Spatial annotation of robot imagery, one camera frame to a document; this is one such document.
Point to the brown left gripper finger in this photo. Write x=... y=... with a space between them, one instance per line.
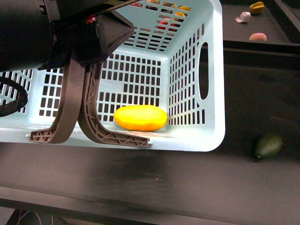
x=88 y=119
x=69 y=106

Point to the yellow mango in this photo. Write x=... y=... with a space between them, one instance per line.
x=141 y=118

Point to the green avocado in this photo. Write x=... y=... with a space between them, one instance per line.
x=268 y=146

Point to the white crumpled tape piece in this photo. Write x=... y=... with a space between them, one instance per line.
x=244 y=17

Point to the pale peach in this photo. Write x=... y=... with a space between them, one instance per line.
x=258 y=37

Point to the yellow starfruit at right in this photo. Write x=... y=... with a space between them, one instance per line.
x=257 y=7

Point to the black upper shelf tray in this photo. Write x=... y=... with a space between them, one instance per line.
x=276 y=21

